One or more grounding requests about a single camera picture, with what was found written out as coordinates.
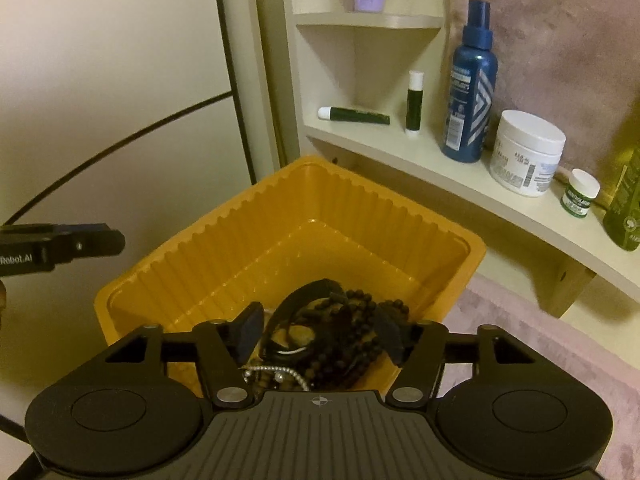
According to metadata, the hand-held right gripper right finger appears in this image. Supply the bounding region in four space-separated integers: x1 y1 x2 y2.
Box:
375 307 538 407

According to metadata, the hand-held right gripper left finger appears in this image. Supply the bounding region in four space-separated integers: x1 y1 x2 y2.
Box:
105 301 264 408

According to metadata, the brown bead necklace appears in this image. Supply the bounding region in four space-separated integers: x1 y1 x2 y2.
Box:
295 287 412 392

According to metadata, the black strap watch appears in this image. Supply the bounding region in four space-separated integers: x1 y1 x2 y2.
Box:
259 279 351 367

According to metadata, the white pearl necklace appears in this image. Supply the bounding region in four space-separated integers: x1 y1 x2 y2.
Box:
239 364 312 392

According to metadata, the orange plastic tray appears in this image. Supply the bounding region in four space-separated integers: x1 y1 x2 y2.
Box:
94 156 487 403

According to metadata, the pink fleece blanket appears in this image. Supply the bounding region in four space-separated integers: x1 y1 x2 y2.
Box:
440 269 640 480

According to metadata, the cream corner shelf unit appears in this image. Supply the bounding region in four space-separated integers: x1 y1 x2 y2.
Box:
280 0 640 319

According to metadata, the dark green tube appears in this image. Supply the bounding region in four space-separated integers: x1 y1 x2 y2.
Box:
318 106 391 126

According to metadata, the white cream jar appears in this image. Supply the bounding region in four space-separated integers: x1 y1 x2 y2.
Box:
488 110 567 198

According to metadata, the green lip balm stick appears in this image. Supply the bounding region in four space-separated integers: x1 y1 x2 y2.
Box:
406 70 425 139

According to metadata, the small white green jar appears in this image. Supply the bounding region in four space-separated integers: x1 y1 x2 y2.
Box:
560 169 601 219

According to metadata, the blue spray bottle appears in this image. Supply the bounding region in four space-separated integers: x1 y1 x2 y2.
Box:
440 0 499 164

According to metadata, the green spray bottle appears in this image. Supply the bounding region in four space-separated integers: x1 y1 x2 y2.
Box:
602 130 640 252

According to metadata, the pink hanging towel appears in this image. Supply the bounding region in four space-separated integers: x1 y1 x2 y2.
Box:
444 0 640 196

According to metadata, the black cable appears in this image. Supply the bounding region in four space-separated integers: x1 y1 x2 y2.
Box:
0 92 237 226

